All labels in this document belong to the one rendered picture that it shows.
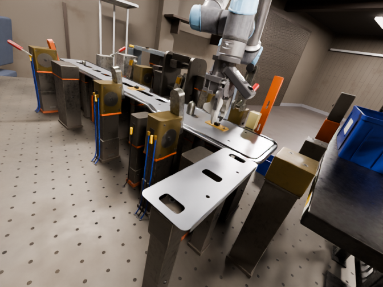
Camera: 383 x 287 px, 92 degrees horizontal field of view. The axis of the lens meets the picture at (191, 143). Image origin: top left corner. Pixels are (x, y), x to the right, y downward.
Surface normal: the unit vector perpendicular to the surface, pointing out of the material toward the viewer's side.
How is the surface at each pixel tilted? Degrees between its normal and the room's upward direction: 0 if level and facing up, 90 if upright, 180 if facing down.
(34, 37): 90
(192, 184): 0
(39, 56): 90
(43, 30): 90
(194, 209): 0
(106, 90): 90
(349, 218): 0
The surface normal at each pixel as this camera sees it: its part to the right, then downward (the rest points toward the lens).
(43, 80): 0.76, 0.43
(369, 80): -0.81, 0.10
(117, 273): 0.21, -0.87
